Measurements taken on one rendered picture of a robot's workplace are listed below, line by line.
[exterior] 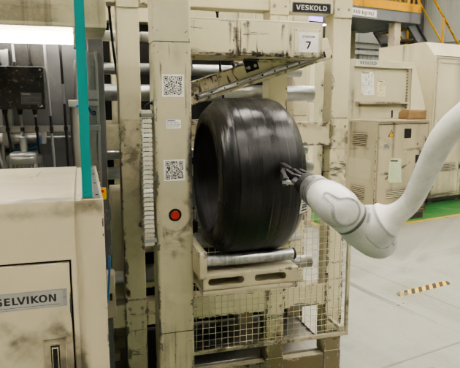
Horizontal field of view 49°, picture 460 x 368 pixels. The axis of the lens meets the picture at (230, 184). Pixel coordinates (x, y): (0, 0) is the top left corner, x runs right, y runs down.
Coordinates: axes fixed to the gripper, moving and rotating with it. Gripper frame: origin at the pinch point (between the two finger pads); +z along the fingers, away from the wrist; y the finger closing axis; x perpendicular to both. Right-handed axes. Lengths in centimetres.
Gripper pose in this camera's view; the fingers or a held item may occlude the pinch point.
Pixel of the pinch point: (285, 169)
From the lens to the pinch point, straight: 165.2
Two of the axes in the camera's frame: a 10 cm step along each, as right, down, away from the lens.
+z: -2.7, -2.9, 9.2
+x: -0.4, 9.6, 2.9
